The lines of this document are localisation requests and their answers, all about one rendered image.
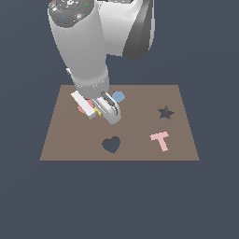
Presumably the small yellow block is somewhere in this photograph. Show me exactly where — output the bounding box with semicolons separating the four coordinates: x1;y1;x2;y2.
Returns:
93;107;104;119

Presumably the light blue round block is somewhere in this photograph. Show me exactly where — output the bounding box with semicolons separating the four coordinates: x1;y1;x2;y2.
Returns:
111;91;127;105

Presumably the brown slotted board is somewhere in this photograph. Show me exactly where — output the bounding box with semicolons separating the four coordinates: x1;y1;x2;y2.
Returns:
39;84;201;162

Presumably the pink T-shaped block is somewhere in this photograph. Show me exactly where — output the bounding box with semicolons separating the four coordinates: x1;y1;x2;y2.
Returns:
149;131;171;153

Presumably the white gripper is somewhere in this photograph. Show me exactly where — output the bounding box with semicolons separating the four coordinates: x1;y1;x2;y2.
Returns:
70;90;122;125

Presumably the red block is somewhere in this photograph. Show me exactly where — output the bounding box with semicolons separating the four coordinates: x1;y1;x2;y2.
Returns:
77;99;95;115

